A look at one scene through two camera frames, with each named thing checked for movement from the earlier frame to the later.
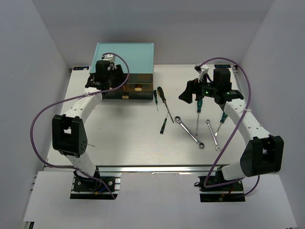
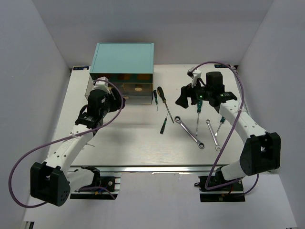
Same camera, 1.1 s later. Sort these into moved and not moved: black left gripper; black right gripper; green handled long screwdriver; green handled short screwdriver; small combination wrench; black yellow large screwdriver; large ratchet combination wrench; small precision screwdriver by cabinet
Moved: black left gripper; black right gripper
Not moved: small combination wrench; green handled short screwdriver; large ratchet combination wrench; black yellow large screwdriver; green handled long screwdriver; small precision screwdriver by cabinet
